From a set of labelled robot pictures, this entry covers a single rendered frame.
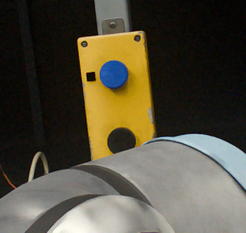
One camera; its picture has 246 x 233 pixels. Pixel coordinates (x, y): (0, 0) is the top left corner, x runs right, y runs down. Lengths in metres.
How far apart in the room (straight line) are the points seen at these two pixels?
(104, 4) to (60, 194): 0.94
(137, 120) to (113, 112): 0.04
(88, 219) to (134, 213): 0.03
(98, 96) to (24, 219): 0.90
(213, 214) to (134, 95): 0.79
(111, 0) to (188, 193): 0.87
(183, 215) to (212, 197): 0.03
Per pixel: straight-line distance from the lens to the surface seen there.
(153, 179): 0.40
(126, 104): 1.20
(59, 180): 0.37
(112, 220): 0.30
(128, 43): 1.19
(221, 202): 0.42
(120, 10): 1.25
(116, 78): 1.18
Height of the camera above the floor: 1.55
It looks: 6 degrees down
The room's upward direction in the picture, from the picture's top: 6 degrees counter-clockwise
